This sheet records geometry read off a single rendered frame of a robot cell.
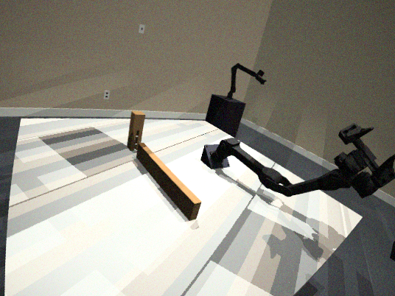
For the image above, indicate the long wooden board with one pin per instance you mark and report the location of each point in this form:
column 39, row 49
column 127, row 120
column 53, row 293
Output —
column 188, row 203

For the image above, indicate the dark brown wooden post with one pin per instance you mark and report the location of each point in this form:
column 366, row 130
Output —
column 135, row 129

